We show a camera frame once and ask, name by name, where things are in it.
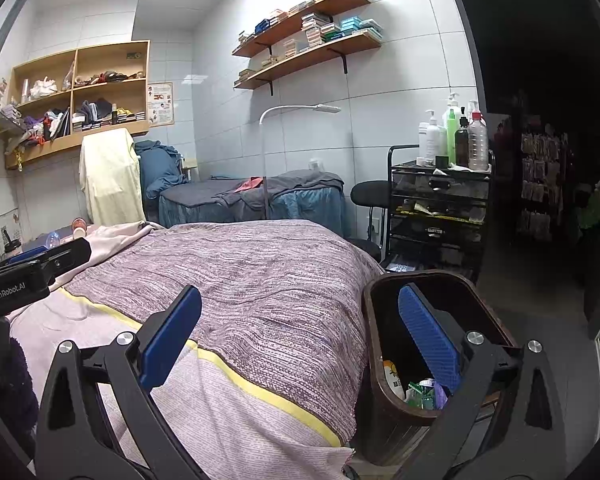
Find wooden wall shelf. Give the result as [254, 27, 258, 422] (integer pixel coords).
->
[232, 0, 372, 59]
[233, 34, 384, 97]

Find person's left forearm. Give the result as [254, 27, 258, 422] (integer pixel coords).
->
[0, 317, 42, 457]

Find rack of hanging packets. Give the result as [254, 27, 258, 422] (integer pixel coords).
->
[517, 130, 572, 242]

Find pink blanket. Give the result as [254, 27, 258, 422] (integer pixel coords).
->
[49, 222, 167, 282]

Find black stool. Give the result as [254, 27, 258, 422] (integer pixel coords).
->
[347, 180, 394, 262]

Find wooden wall shelves with boxes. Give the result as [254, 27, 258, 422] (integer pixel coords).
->
[237, 14, 384, 82]

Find massage bed with blue cover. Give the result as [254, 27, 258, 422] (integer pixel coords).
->
[157, 170, 347, 239]

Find black trolley cart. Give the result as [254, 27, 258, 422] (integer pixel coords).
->
[385, 144, 496, 282]

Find bed with striped purple cover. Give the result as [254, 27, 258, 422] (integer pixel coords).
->
[7, 219, 386, 480]

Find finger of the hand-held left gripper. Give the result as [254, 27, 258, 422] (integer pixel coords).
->
[39, 237, 92, 287]
[0, 245, 49, 277]

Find green bottle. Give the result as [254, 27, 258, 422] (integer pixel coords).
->
[442, 110, 461, 159]

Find white plastic bottle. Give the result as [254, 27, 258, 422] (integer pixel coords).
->
[382, 358, 406, 402]

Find stack of small flat boxes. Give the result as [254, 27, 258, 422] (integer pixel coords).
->
[72, 110, 147, 132]

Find wall poster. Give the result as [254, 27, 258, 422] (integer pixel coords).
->
[147, 81, 175, 127]

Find brown pump bottle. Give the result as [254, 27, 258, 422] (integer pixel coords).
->
[454, 116, 471, 167]

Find white cloth bundle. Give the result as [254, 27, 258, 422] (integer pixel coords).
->
[27, 76, 59, 99]

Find dark folded clothes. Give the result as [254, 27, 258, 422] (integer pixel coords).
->
[77, 98, 114, 122]

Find green and white carton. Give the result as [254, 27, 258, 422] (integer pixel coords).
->
[405, 379, 436, 410]

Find dark brown trash bin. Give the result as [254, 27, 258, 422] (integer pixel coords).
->
[362, 269, 519, 467]

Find wall sticker sheet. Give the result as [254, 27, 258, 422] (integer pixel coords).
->
[0, 208, 24, 257]

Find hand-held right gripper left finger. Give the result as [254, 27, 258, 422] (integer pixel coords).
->
[34, 284, 216, 480]

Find purple plastic packet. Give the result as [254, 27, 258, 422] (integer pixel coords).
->
[420, 377, 449, 409]

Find wooden wall cabinet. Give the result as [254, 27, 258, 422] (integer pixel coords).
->
[4, 40, 151, 172]

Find cream towel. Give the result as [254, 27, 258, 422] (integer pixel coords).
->
[78, 127, 146, 226]

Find potted flowers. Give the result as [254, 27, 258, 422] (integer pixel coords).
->
[574, 181, 600, 232]

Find grey blanket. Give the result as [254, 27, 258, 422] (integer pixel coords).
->
[159, 169, 345, 209]

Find blue cloth pile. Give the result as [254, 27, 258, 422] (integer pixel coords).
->
[134, 140, 189, 200]

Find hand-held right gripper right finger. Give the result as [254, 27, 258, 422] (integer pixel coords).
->
[397, 282, 567, 480]

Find white floor lamp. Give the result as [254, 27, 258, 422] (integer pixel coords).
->
[258, 103, 342, 222]

